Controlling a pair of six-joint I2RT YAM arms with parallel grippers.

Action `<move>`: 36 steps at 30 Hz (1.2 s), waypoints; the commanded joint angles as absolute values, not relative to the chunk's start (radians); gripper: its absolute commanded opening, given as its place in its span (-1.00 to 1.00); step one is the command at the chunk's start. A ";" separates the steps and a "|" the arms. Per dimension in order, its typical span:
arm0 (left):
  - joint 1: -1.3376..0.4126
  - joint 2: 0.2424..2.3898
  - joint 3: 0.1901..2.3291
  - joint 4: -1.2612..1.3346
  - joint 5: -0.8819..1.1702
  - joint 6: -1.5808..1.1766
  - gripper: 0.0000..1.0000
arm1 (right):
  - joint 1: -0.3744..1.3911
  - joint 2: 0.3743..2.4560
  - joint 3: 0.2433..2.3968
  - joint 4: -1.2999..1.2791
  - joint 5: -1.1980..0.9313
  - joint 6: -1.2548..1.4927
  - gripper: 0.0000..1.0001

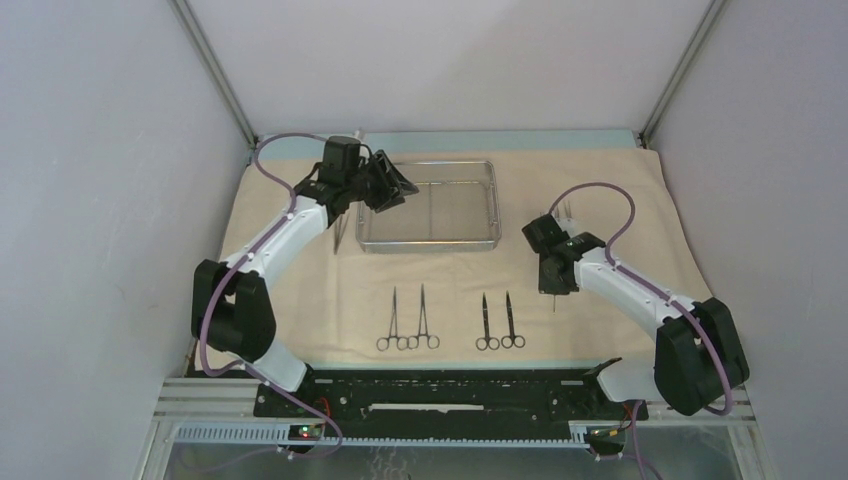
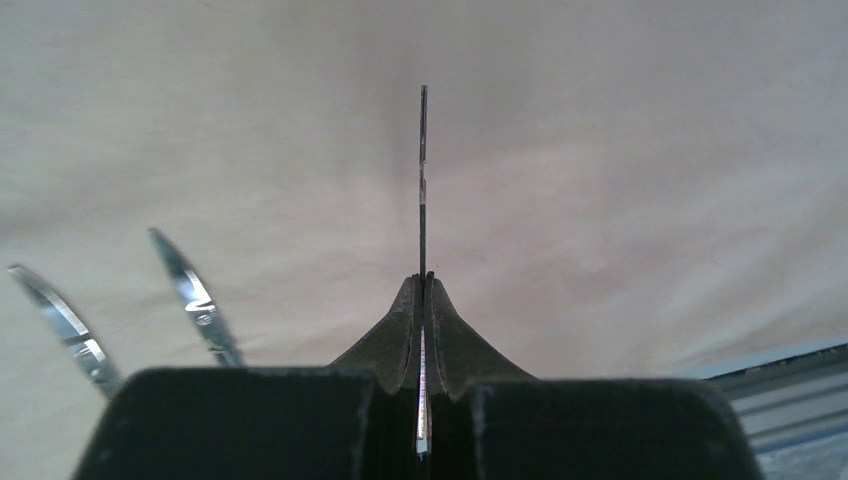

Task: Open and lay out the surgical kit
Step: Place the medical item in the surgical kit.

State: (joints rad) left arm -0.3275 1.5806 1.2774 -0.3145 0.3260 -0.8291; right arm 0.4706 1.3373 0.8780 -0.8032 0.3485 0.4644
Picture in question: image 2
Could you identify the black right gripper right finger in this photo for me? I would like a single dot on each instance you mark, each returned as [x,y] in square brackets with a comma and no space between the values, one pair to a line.
[493,420]

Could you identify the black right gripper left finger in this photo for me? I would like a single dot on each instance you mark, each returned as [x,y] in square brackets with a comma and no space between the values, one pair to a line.
[351,419]

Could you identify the metal surgical scissors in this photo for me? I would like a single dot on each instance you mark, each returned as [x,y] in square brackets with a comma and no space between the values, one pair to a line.
[197,302]

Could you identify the beige cloth wrap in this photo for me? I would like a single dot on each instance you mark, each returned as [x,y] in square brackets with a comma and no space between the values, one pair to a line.
[615,189]

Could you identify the aluminium frame rail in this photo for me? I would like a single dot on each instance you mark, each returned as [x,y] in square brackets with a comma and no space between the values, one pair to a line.
[792,404]

